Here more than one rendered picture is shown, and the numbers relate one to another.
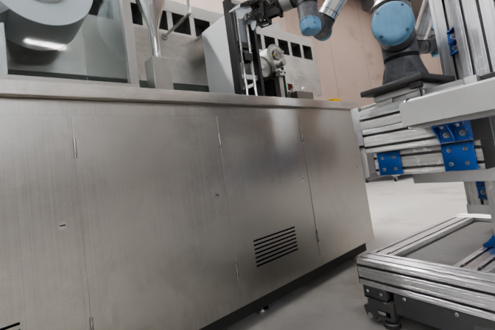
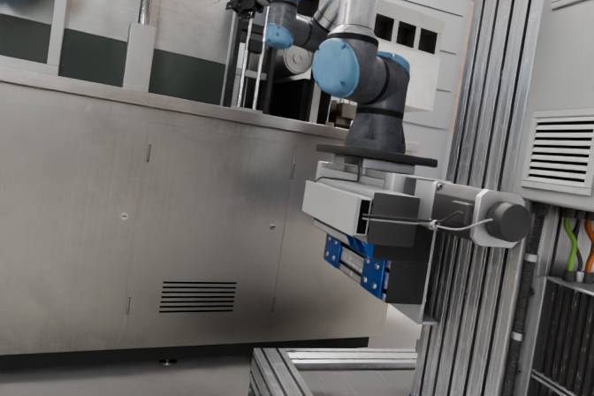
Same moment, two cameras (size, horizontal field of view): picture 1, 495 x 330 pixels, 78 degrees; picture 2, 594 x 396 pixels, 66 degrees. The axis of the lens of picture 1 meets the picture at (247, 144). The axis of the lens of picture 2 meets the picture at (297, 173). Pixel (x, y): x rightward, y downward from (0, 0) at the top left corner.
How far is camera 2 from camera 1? 0.73 m
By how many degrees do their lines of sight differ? 17
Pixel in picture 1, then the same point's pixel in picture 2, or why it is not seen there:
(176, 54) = (196, 16)
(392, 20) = (330, 64)
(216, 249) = (106, 276)
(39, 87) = not seen: outside the picture
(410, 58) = (375, 118)
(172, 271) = (39, 283)
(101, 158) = not seen: outside the picture
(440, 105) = (322, 201)
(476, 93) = (339, 203)
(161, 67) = (140, 38)
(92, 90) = not seen: outside the picture
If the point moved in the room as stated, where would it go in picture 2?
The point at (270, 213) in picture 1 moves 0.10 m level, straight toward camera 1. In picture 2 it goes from (201, 256) to (186, 262)
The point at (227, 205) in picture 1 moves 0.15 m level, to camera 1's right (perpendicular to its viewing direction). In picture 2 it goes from (137, 231) to (179, 240)
